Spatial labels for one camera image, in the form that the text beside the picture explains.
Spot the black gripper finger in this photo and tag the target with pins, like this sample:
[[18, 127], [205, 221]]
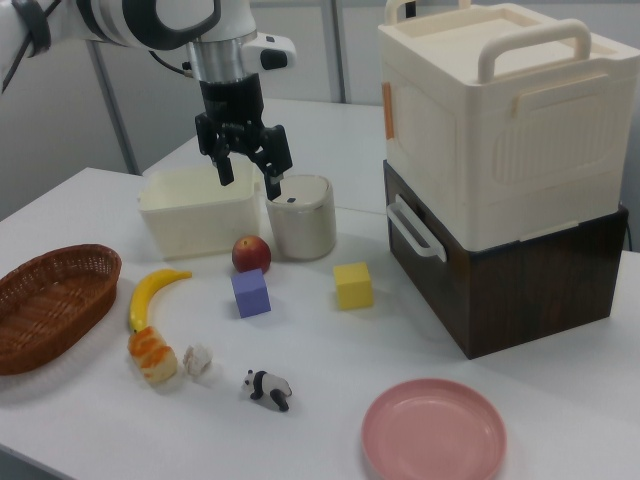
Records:
[[275, 150], [220, 155]]

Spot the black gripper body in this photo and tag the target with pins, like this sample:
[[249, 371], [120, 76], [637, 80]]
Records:
[[231, 107]]

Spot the toasted bread slice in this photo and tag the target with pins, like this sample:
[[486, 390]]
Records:
[[150, 355]]

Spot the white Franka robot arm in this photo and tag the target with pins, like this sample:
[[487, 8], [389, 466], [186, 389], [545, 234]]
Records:
[[125, 20]]

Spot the brown wicker basket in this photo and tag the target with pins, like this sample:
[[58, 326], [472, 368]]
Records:
[[30, 310]]

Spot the white rectangular plastic bin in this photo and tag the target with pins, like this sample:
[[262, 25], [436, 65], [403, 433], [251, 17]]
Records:
[[200, 225]]

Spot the small white lidded trash can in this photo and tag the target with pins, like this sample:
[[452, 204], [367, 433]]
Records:
[[305, 225]]

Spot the red apple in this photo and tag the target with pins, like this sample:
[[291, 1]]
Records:
[[250, 255]]

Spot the purple foam cube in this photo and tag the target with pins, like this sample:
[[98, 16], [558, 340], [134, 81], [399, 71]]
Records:
[[250, 295]]

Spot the yellow foam cube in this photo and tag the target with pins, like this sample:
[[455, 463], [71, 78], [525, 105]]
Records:
[[352, 287]]

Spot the yellow banana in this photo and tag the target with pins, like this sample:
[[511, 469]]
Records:
[[142, 295]]

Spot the small white shell object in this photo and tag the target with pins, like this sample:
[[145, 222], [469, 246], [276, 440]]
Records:
[[196, 361]]

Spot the panda toy figure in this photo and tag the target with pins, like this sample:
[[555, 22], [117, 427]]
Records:
[[265, 384]]

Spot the dark brown wooden drawer box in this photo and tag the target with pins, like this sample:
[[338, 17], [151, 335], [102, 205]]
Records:
[[525, 295]]

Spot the pink plate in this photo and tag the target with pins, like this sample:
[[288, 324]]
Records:
[[430, 430]]

